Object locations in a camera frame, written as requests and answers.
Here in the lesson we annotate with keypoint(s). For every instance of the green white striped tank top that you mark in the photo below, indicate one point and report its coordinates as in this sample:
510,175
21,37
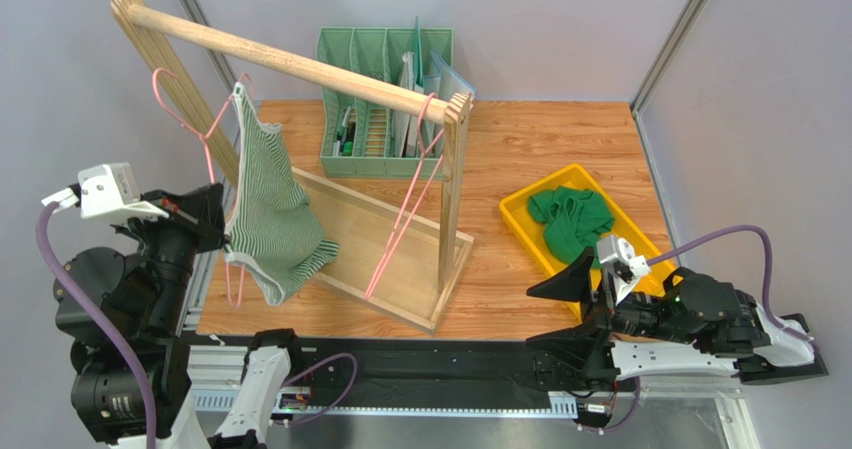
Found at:
273,232

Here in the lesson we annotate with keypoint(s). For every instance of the mint green file organizer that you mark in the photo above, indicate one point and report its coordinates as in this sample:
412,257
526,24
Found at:
367,140

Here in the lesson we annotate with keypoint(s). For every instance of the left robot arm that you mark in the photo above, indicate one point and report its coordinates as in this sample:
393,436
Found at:
132,388

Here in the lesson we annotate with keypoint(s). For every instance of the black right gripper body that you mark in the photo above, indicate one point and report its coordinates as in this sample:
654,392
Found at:
595,318

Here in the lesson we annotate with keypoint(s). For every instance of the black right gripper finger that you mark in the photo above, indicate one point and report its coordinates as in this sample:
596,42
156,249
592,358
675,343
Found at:
585,349
572,284

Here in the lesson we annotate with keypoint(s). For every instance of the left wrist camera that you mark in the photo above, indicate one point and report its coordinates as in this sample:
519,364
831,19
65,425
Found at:
107,192

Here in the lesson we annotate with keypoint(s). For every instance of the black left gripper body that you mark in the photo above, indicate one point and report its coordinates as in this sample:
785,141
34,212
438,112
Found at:
170,251

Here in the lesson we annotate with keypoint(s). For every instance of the pink wire hanger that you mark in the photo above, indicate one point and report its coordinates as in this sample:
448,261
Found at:
404,217

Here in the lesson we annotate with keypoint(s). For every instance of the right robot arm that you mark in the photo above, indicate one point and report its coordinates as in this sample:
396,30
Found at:
698,326

